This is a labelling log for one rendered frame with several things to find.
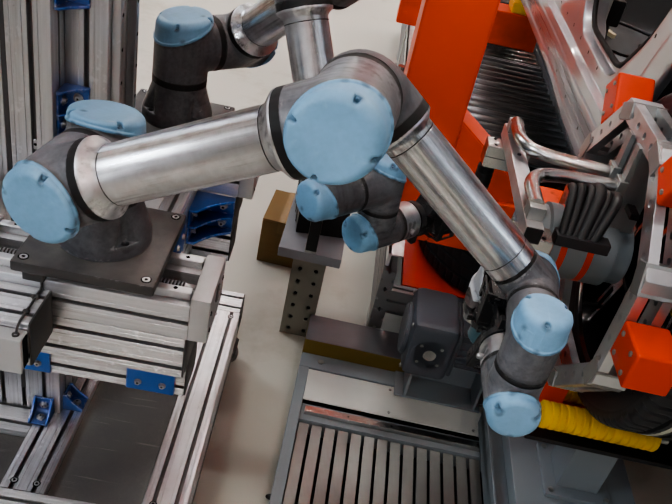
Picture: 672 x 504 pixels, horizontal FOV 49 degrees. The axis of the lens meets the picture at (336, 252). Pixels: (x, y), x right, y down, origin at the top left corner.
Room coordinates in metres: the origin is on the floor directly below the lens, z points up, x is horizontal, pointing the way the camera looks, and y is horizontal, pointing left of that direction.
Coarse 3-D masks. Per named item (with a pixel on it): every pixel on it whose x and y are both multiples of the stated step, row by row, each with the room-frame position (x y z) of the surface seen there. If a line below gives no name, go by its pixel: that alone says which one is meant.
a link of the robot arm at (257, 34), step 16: (272, 0) 1.45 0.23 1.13; (336, 0) 1.35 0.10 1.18; (352, 0) 1.35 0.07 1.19; (224, 16) 1.56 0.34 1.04; (240, 16) 1.53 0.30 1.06; (256, 16) 1.48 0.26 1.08; (272, 16) 1.45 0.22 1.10; (240, 32) 1.51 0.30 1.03; (256, 32) 1.49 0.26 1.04; (272, 32) 1.47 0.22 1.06; (240, 48) 1.51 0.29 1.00; (256, 48) 1.51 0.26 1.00; (272, 48) 1.55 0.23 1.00; (224, 64) 1.51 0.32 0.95; (240, 64) 1.54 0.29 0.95; (256, 64) 1.58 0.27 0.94
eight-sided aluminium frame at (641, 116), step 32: (608, 128) 1.43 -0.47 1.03; (640, 128) 1.28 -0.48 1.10; (608, 160) 1.51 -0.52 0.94; (640, 256) 1.06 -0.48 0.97; (640, 288) 1.01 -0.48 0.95; (640, 320) 1.04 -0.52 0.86; (576, 352) 1.24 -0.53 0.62; (608, 352) 1.01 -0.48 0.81; (576, 384) 1.06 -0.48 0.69; (608, 384) 1.01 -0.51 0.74
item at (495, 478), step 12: (480, 420) 1.51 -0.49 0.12; (480, 432) 1.47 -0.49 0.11; (492, 432) 1.44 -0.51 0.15; (480, 444) 1.44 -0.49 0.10; (492, 444) 1.40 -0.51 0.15; (480, 456) 1.40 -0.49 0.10; (492, 456) 1.36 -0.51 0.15; (492, 468) 1.30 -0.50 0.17; (504, 468) 1.33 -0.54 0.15; (492, 480) 1.26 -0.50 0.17; (504, 480) 1.29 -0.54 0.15; (492, 492) 1.23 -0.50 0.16; (504, 492) 1.25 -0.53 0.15
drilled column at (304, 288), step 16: (304, 272) 1.82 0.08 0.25; (320, 272) 1.82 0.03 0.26; (288, 288) 1.82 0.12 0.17; (304, 288) 1.82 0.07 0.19; (320, 288) 1.82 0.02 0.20; (288, 304) 1.82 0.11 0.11; (304, 304) 1.82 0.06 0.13; (288, 320) 1.82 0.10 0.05; (304, 320) 1.83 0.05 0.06; (304, 336) 1.82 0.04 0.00
